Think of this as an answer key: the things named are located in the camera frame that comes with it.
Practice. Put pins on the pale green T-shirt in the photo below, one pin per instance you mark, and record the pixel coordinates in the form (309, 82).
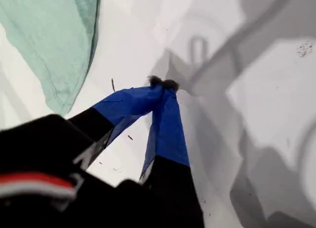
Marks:
(49, 40)

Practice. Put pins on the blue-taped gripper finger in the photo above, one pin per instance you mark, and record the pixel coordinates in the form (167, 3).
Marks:
(128, 102)
(168, 129)

